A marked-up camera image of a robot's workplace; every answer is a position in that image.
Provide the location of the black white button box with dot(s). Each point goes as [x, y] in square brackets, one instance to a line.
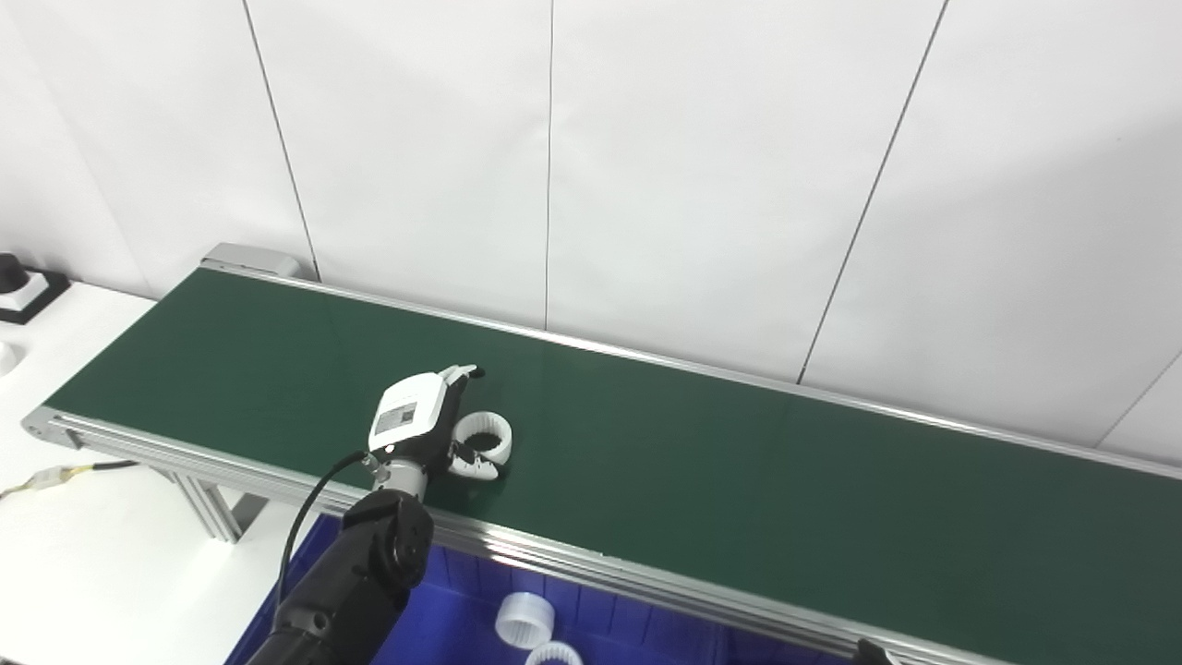
[23, 291]

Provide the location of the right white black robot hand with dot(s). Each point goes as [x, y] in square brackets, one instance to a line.
[873, 654]

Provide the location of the green conveyor belt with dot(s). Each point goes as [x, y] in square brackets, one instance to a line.
[554, 559]
[739, 480]

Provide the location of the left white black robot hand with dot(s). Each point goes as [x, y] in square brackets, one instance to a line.
[411, 411]

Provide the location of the grey conveyor motor housing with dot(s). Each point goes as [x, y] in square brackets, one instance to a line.
[249, 259]

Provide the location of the blue bin with white rings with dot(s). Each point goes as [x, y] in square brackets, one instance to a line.
[443, 628]

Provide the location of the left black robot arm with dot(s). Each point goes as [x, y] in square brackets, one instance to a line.
[360, 573]

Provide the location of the aluminium conveyor support leg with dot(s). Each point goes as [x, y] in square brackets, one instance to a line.
[217, 508]

